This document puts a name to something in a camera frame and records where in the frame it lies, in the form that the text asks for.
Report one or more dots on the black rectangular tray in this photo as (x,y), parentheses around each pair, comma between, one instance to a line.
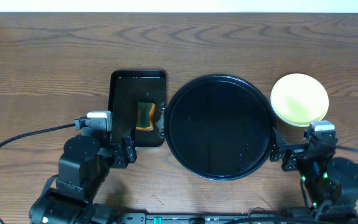
(127,88)

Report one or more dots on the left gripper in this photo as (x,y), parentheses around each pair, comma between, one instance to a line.
(124,152)

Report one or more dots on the black round tray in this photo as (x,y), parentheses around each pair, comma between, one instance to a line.
(220,127)

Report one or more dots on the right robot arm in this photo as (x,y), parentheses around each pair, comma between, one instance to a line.
(329,184)

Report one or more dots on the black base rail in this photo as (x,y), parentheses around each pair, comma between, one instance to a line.
(142,218)

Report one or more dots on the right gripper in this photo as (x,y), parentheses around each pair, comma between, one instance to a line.
(286,154)

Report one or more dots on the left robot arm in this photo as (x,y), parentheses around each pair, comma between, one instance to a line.
(68,196)

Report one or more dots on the yellow plate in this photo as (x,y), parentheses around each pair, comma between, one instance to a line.
(299,99)

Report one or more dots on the orange green sponge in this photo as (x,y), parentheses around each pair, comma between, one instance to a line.
(145,116)

